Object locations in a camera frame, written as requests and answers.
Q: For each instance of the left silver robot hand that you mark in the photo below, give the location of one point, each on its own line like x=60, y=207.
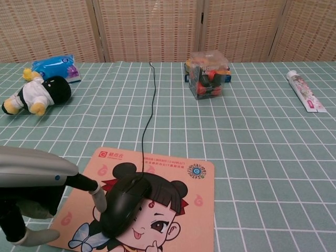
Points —
x=31, y=170

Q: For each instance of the black computer mouse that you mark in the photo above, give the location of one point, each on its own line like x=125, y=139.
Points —
x=123, y=207

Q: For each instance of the cartoon girl mouse pad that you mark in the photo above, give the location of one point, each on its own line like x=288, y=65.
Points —
x=183, y=215

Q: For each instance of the black white plush doll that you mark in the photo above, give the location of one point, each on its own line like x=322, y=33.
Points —
x=52, y=90

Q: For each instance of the bamboo folding screen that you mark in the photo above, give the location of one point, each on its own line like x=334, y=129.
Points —
x=147, y=29

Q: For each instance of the clear plastic toy box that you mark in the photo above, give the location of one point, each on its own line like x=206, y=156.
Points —
x=207, y=78

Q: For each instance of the orange blue snack box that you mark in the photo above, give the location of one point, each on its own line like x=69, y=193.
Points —
x=228, y=77

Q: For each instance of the green checked tablecloth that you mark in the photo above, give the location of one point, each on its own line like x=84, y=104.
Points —
x=262, y=157

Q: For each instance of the white floral toothpaste tube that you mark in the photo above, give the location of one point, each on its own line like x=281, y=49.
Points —
x=305, y=90

